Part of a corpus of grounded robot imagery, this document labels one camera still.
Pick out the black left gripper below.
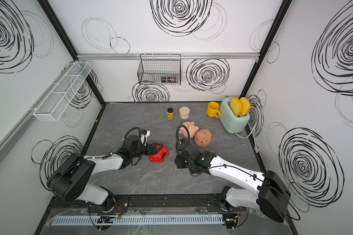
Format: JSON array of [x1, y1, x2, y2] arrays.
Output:
[[131, 143, 163, 159]]

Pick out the red piggy bank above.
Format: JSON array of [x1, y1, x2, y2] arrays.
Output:
[[149, 145, 169, 163]]

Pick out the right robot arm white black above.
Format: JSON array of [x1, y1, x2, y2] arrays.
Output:
[[176, 138, 291, 223]]

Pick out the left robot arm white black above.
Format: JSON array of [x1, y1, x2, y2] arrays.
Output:
[[47, 134, 169, 210]]

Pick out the dark pink piggy bank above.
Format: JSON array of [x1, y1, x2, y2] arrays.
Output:
[[194, 129, 212, 148]]

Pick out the light pink piggy bank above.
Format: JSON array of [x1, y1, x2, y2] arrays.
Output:
[[178, 121, 199, 138]]

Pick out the yellow spice jar black lid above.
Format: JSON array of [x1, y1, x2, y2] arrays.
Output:
[[167, 107, 174, 121]]

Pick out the yellow mug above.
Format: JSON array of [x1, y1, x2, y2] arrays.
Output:
[[207, 102, 221, 118]]

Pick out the mint green toaster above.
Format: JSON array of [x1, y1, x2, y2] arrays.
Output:
[[219, 97, 250, 134]]

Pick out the yellow toast slice left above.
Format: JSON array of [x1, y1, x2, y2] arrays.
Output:
[[229, 97, 242, 117]]

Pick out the yellow toast slice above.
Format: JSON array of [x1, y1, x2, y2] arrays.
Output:
[[229, 97, 242, 117], [239, 97, 251, 117]]

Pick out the small items in basket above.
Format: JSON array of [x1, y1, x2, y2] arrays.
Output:
[[161, 76, 178, 84]]

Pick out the yellow toast slice right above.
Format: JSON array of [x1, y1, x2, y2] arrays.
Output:
[[239, 97, 251, 117]]

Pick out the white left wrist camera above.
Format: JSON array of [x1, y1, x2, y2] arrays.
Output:
[[140, 129, 151, 146]]

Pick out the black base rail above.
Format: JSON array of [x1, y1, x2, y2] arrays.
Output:
[[49, 194, 247, 213]]

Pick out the white slotted cable duct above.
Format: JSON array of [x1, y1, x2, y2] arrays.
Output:
[[51, 214, 224, 226]]

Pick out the black wire basket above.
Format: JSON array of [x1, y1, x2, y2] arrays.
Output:
[[137, 59, 182, 86]]

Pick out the white wire shelf basket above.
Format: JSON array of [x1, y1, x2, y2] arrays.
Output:
[[33, 61, 92, 121]]

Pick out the aluminium wall rail back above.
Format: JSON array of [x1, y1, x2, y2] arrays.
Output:
[[77, 52, 259, 61]]

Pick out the aluminium wall rail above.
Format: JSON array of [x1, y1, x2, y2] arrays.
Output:
[[0, 60, 77, 163], [77, 52, 259, 61]]

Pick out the aluminium wall rail left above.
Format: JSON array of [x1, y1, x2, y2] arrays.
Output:
[[0, 60, 77, 163]]

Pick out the black corner frame post left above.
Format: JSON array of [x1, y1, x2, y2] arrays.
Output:
[[37, 0, 106, 106]]

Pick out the black corner frame post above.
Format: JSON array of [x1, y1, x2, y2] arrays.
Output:
[[240, 0, 292, 97], [37, 0, 106, 106]]

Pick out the black corner frame post right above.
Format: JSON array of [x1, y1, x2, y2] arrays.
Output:
[[240, 0, 292, 97]]

